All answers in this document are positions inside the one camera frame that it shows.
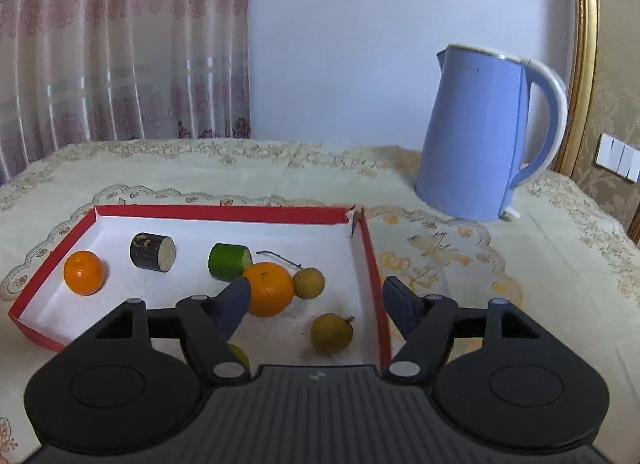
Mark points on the white wall switch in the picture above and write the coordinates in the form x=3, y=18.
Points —
x=618, y=158

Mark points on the dark sugarcane piece in tray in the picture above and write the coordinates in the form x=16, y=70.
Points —
x=152, y=252

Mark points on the red shallow cardboard tray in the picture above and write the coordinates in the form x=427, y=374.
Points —
x=335, y=240

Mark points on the embroidered beige tablecloth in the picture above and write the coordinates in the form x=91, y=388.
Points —
x=563, y=261

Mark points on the pink patterned curtain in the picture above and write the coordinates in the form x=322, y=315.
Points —
x=97, y=70

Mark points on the green cucumber piece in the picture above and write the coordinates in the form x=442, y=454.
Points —
x=228, y=261

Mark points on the gold headboard frame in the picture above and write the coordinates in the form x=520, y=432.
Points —
x=604, y=99

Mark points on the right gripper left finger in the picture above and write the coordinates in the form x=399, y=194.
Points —
x=189, y=340

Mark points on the small brown longan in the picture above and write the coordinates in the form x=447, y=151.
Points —
x=309, y=283

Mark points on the right orange mandarin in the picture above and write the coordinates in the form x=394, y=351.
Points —
x=271, y=289

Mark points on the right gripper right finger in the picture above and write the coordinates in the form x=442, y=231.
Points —
x=429, y=326

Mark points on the orange mandarin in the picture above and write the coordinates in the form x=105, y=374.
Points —
x=84, y=273
x=271, y=289

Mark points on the yellowish longan fruit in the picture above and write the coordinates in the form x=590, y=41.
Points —
x=331, y=333

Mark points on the blue electric kettle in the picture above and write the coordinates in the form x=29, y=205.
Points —
x=473, y=152

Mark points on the green tomato in tray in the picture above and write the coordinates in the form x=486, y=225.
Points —
x=240, y=355

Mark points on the left orange mandarin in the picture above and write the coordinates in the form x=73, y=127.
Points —
x=84, y=273

